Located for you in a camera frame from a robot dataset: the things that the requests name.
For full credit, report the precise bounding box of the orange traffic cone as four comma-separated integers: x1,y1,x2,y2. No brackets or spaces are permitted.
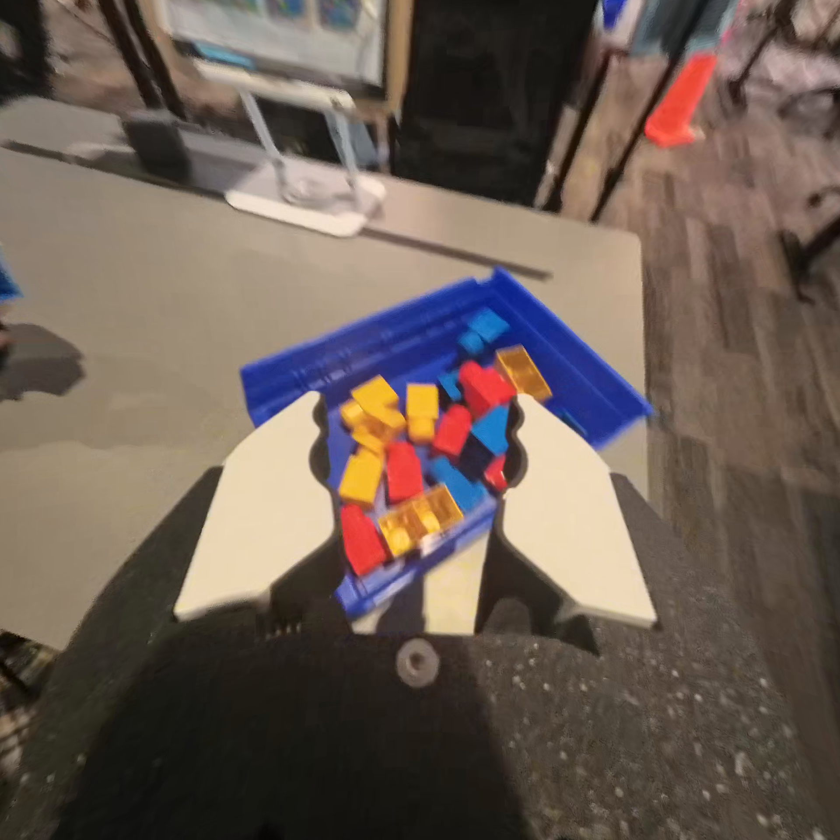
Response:
645,52,721,148

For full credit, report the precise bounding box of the heap of mega blocks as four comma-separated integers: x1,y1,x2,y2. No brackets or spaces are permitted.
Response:
338,307,553,578

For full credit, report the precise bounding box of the instruction poster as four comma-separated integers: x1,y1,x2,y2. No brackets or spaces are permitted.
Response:
164,0,385,86

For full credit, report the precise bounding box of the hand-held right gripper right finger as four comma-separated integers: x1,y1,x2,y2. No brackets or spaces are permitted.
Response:
482,392,658,631

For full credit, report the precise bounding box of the black floor stand pole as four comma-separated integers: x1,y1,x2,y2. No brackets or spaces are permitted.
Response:
535,0,716,223

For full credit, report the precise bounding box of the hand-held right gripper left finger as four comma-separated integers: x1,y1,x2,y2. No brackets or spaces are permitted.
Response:
172,390,349,624

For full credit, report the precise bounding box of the white pad on table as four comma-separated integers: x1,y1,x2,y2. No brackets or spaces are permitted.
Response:
193,59,388,237

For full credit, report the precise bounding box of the grey power adapter box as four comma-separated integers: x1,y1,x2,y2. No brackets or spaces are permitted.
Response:
123,108,193,183

